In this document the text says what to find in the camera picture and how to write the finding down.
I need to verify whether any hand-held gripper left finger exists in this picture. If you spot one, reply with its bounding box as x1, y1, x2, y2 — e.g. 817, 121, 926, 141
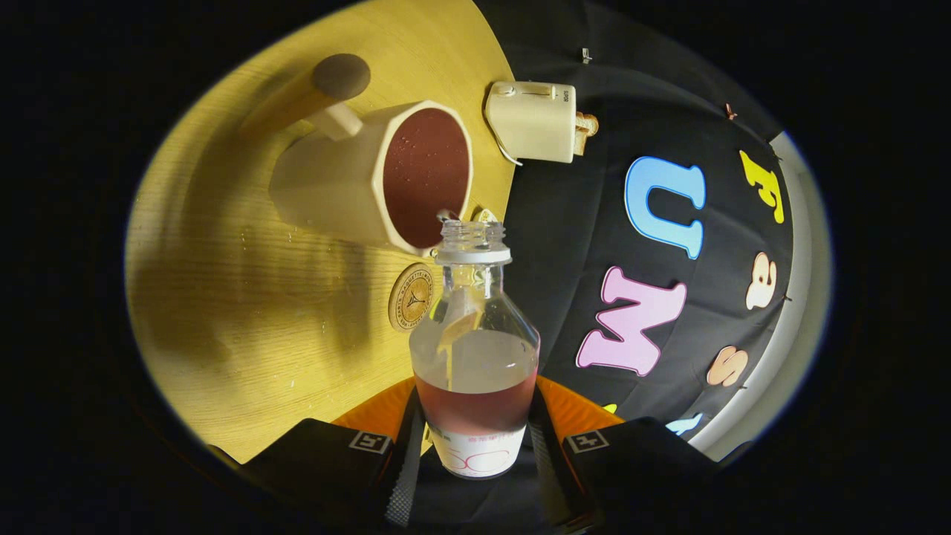
208, 377, 426, 530

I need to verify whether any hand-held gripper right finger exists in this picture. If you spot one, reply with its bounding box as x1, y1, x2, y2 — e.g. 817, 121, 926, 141
529, 375, 751, 532

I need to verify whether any clear juice bottle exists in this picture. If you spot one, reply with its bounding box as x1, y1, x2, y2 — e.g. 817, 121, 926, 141
409, 220, 541, 480

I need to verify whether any round wooden coaster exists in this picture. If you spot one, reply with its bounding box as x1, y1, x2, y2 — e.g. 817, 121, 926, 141
388, 262, 435, 332

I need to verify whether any cream cup with wooden handle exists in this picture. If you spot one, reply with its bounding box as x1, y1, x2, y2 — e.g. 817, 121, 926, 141
238, 53, 474, 257

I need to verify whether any wooden table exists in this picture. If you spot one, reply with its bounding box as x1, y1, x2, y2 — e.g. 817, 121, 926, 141
125, 0, 517, 465

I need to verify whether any black backdrop cloth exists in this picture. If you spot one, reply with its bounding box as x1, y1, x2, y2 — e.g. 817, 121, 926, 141
475, 0, 796, 447

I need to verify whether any cream toaster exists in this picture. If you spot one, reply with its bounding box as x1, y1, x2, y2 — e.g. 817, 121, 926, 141
484, 80, 578, 164

